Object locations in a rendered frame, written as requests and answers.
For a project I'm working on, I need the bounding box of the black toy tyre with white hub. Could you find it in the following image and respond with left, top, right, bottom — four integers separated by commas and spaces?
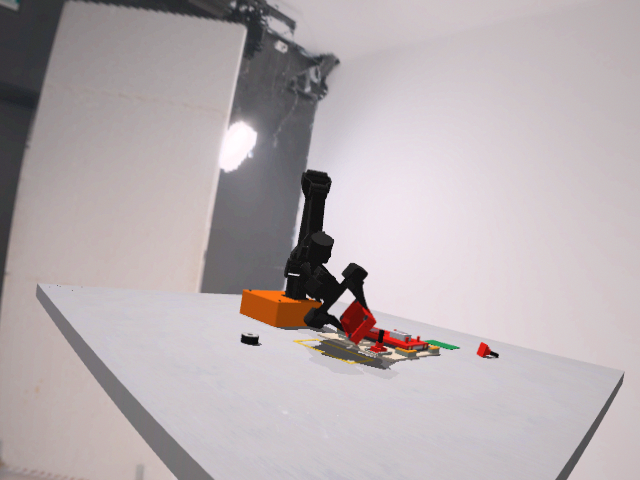
241, 332, 259, 345

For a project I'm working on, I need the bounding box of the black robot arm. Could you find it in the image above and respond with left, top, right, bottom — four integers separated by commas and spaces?
281, 169, 334, 303

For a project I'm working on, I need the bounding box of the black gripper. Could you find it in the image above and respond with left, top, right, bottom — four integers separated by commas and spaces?
304, 263, 368, 332

